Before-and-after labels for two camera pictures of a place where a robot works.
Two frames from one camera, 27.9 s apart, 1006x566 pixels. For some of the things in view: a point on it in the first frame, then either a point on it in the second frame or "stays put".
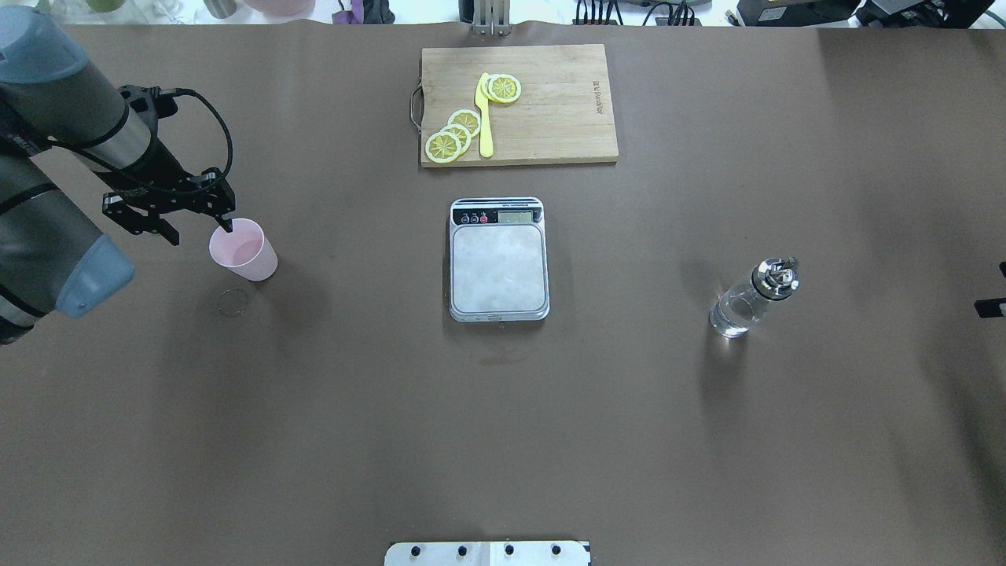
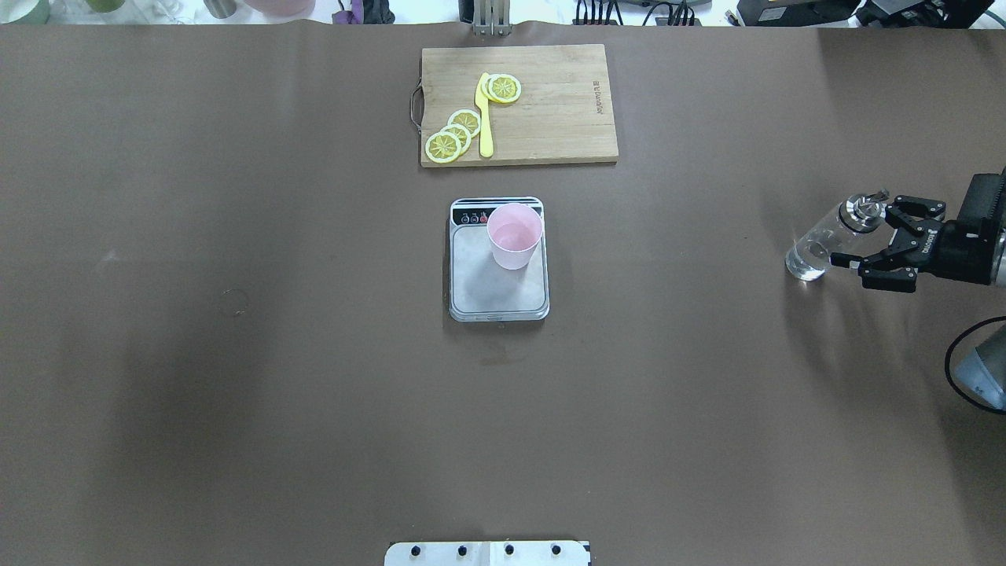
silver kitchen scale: x=498 y=259 stays put
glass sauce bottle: x=772 y=280 → x=809 y=255
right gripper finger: x=989 y=307 → x=961 y=249
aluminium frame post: x=492 y=17 stays put
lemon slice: x=461 y=133 stays put
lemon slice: x=504 y=88 stays put
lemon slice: x=468 y=118 stays put
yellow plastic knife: x=482 y=104 stays put
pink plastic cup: x=245 y=251 → x=514 y=230
